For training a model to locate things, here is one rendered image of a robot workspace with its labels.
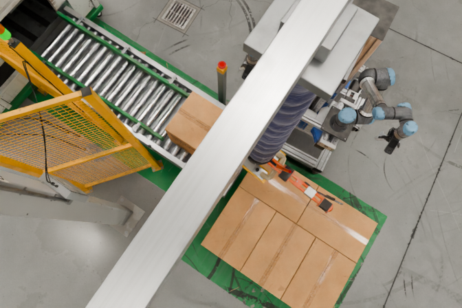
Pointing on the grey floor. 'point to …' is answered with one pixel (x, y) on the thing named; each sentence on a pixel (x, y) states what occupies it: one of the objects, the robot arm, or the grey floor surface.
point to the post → (222, 84)
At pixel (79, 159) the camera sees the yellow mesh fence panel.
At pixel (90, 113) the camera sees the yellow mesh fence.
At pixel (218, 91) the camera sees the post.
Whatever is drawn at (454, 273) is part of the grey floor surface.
